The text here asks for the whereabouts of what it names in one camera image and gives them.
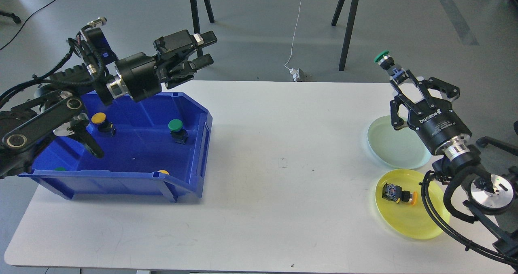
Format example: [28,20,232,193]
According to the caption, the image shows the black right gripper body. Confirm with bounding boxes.
[407,100,472,155]

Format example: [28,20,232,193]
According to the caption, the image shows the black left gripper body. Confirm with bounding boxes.
[106,52,195,103]

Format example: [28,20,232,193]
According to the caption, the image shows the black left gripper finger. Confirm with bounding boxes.
[172,54,214,82]
[153,30,218,60]

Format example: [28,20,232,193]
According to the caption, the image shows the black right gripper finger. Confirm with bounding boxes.
[390,75,421,130]
[414,77,460,104]

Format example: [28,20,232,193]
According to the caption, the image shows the yellow push button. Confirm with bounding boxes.
[382,183,418,206]
[91,112,116,137]

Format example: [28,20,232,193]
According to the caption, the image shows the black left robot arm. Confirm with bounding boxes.
[1,17,217,178]

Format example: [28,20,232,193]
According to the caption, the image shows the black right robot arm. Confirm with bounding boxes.
[390,71,517,269]

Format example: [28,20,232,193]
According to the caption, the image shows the pale green plate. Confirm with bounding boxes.
[367,115,431,169]

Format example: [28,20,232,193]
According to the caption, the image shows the yellow plate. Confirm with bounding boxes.
[374,169,443,240]

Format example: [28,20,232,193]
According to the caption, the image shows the black tripod legs left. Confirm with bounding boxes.
[188,0,215,58]

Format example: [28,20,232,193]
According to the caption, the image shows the black tripod legs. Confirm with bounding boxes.
[331,0,359,71]
[188,0,215,58]

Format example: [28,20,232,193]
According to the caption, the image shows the blue plastic bin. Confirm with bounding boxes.
[19,91,212,202]

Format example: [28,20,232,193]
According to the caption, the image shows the white power adapter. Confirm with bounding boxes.
[289,68,306,82]

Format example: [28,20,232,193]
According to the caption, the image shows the black tripod legs right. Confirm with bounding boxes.
[331,0,359,71]

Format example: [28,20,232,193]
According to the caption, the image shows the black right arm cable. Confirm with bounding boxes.
[421,169,518,266]

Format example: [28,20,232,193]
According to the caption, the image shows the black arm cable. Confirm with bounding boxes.
[0,37,108,108]
[421,169,518,266]

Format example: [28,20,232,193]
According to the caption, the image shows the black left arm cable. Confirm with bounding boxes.
[0,37,108,108]

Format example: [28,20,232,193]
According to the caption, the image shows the white cable on floor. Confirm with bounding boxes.
[285,0,308,70]

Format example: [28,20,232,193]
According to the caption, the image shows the black floor cable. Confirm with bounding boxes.
[0,0,162,51]

